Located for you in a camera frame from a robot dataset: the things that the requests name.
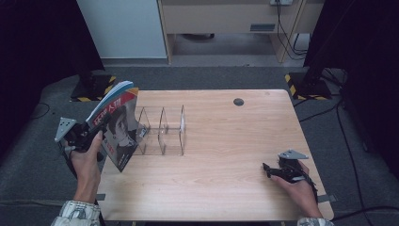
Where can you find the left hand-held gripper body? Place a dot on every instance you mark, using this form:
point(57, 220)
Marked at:
point(75, 135)

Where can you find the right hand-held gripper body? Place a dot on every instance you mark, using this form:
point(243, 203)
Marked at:
point(291, 169)

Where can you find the magazine with portrait cover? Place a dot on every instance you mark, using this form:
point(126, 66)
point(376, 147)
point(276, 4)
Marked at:
point(122, 125)

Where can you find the clear acrylic divider rack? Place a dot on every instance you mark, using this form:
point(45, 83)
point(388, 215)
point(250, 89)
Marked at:
point(163, 132)

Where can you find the person's right hand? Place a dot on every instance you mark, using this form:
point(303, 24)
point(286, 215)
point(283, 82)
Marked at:
point(299, 191)

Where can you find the person's left hand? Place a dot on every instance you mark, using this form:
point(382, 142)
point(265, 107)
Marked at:
point(86, 166)

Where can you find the black stand base striped edge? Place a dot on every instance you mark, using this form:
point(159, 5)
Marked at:
point(309, 88)
point(91, 91)

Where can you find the grey tape strip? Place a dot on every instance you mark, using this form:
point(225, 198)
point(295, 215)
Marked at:
point(101, 197)
point(327, 198)

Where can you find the dark round table grommet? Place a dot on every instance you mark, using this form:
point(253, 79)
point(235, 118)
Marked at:
point(238, 102)

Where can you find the black curtain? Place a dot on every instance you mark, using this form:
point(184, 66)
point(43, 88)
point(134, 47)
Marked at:
point(37, 47)
point(363, 62)

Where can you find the white panel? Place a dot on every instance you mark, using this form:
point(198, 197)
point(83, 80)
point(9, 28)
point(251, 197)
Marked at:
point(122, 28)

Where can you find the white power strip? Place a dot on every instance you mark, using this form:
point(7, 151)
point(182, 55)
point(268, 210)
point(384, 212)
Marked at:
point(281, 2)

